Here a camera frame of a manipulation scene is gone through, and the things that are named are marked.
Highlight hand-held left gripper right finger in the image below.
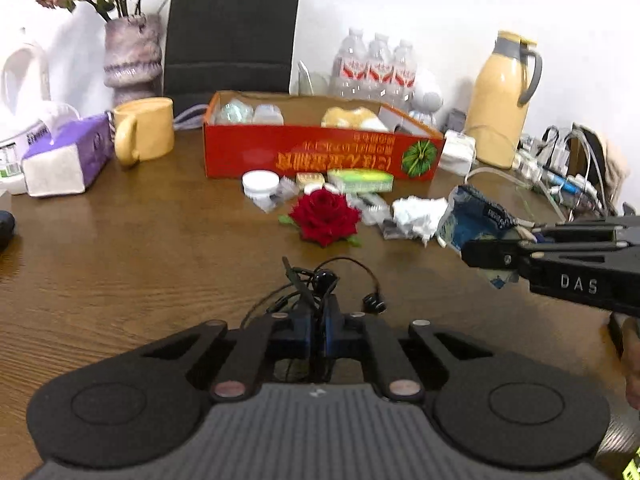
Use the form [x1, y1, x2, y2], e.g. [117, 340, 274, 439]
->
[322, 297, 506, 403]

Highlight white tissue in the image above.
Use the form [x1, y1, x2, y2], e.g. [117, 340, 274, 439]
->
[391, 196, 449, 246]

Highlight black paper bag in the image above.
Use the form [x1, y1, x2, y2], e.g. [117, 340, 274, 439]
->
[163, 0, 303, 111]

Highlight clear water bottle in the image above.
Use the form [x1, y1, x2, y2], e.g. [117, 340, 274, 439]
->
[332, 27, 369, 101]
[392, 40, 418, 106]
[367, 33, 394, 103]

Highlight white robot speaker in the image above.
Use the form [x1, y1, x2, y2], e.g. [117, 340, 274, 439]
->
[410, 67, 444, 126]

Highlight dark round object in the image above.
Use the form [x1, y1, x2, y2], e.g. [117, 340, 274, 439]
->
[0, 210, 17, 252]

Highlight yellow white plush toy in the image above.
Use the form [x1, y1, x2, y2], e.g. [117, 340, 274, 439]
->
[321, 106, 388, 132]

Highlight white charger with cable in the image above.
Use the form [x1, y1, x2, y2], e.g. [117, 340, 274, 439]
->
[440, 130, 477, 177]

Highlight beige cloth bag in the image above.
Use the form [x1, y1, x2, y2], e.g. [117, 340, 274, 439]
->
[595, 132, 632, 203]

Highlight bundle of cables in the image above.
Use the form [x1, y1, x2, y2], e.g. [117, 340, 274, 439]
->
[515, 125, 618, 221]

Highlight clear plastic container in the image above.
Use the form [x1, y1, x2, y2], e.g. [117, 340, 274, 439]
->
[252, 104, 285, 126]

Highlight white round jar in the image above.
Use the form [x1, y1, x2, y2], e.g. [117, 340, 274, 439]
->
[242, 170, 281, 198]

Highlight yellow mug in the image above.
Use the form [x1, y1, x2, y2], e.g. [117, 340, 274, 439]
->
[112, 97, 176, 167]

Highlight red rose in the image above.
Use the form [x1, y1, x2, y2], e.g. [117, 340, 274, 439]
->
[278, 187, 363, 248]

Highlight white labelled container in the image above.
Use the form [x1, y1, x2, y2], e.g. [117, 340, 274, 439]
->
[0, 120, 38, 195]

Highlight purple tissue box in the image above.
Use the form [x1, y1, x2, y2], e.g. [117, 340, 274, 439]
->
[22, 102, 115, 197]

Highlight yellow thermos jug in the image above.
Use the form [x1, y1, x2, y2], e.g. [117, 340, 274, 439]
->
[464, 31, 543, 170]

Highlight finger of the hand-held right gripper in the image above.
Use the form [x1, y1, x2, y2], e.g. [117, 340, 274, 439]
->
[531, 216, 640, 242]
[461, 238, 525, 275]

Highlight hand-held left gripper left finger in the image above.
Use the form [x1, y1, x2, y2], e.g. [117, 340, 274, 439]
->
[117, 307, 315, 403]

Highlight black wired earphones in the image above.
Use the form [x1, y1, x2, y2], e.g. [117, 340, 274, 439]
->
[240, 256, 388, 332]

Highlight white charging cable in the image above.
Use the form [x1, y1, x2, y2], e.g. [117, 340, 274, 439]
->
[465, 166, 567, 222]

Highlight white detergent bottle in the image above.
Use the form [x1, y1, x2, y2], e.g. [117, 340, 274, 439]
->
[0, 40, 53, 141]

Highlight person's right hand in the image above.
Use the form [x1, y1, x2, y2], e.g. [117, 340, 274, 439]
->
[621, 317, 640, 411]

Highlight red cardboard box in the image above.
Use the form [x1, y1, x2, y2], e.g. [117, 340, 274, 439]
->
[202, 90, 447, 181]

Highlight blue patterned pouch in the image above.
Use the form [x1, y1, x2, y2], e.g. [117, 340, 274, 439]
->
[437, 185, 521, 288]

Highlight crumpled clear wrapper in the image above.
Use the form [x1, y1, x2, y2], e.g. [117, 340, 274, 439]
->
[215, 101, 255, 126]

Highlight purple ceramic vase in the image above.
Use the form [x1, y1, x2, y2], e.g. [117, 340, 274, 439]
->
[103, 14, 164, 107]

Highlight green tissue packet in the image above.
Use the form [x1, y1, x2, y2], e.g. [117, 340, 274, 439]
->
[327, 168, 395, 195]

